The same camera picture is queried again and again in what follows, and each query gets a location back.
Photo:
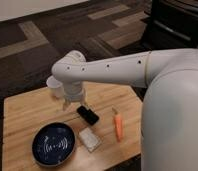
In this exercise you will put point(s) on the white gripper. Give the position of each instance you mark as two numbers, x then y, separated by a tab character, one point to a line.
73	92

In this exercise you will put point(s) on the black eraser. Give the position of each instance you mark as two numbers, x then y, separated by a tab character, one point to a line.
88	115

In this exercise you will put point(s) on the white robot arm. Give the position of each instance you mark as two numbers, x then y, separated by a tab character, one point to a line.
169	119

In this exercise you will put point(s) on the white ceramic cup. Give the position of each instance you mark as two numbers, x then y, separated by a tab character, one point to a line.
55	86

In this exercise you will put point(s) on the white rectangular sponge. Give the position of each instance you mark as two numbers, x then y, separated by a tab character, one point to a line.
90	140

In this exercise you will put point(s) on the orange carrot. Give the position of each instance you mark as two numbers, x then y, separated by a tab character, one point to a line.
118	125

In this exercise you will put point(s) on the black cabinet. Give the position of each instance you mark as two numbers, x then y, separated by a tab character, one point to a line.
172	24

